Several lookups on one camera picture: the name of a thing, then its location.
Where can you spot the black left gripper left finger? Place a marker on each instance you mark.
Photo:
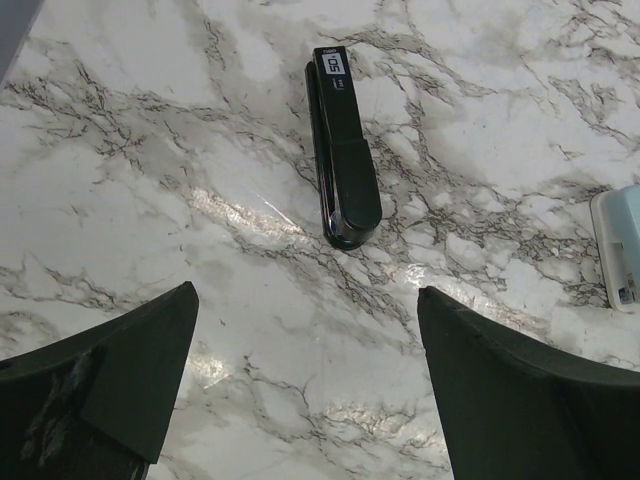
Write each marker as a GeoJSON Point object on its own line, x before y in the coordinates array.
{"type": "Point", "coordinates": [97, 405]}

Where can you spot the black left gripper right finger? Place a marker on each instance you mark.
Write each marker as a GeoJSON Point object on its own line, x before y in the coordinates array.
{"type": "Point", "coordinates": [512, 407]}

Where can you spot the black stapler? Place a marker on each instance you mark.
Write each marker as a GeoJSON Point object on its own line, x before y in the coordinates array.
{"type": "Point", "coordinates": [347, 182]}

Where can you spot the light blue mini stapler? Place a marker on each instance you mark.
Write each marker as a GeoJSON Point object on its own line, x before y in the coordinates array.
{"type": "Point", "coordinates": [615, 216]}

